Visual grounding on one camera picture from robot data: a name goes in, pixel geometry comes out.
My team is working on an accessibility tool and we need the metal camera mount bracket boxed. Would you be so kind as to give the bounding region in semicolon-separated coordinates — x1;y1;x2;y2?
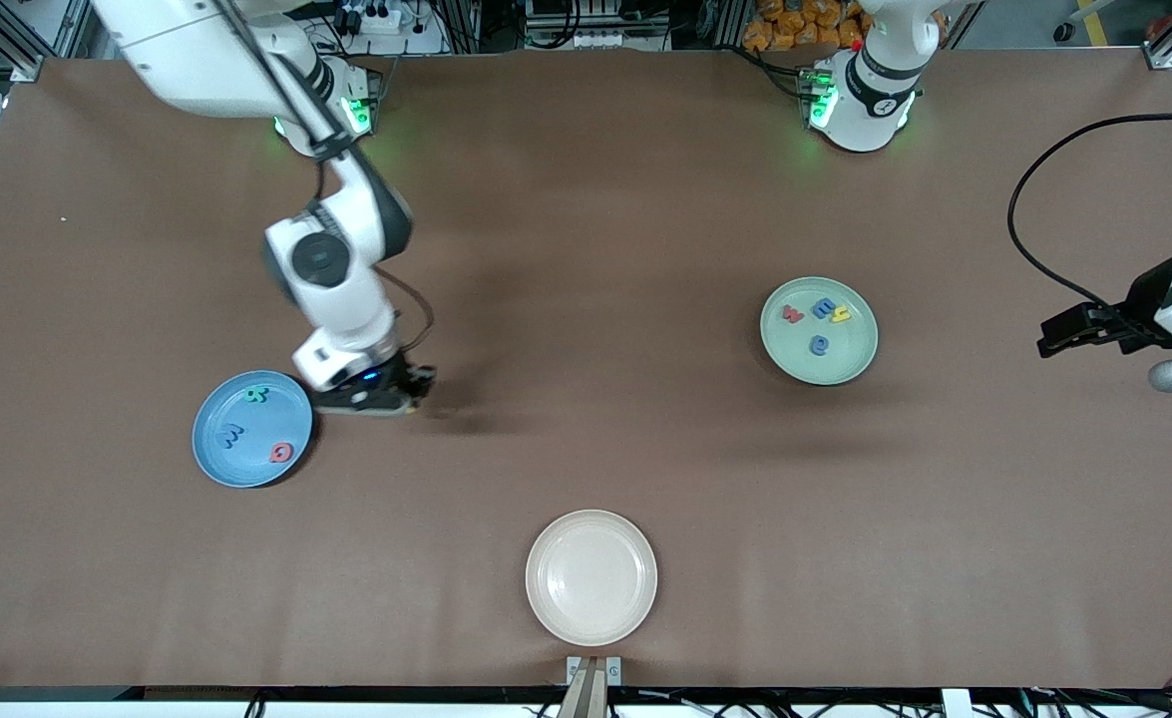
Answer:
558;654;623;718

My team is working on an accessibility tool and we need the bag of orange items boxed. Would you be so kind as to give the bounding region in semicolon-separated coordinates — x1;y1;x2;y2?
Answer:
742;0;871;53

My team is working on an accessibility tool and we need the white power strip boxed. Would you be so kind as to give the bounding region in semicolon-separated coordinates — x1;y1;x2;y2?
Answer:
341;0;417;36

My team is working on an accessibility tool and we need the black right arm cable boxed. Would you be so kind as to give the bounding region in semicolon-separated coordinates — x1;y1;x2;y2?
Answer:
216;0;436;352

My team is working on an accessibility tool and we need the brown table cover sheet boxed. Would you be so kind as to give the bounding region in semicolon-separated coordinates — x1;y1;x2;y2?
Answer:
0;45;1172;691

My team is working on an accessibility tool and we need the blue plate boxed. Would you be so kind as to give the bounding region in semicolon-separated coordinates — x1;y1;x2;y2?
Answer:
192;370;315;490

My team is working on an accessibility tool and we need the green plate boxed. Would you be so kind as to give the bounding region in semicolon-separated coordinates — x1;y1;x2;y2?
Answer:
759;276;880;387

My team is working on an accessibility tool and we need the black electronics rack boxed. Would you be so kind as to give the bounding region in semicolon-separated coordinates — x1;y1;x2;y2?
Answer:
521;0;676;53

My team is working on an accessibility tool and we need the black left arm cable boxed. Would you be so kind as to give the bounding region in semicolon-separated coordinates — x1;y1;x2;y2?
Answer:
1006;112;1172;322

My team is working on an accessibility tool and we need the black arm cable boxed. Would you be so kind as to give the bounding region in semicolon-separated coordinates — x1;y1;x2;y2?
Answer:
1006;112;1172;322
216;0;436;352

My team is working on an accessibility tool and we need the beige plate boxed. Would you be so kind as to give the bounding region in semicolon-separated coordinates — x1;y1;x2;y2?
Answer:
525;510;659;647

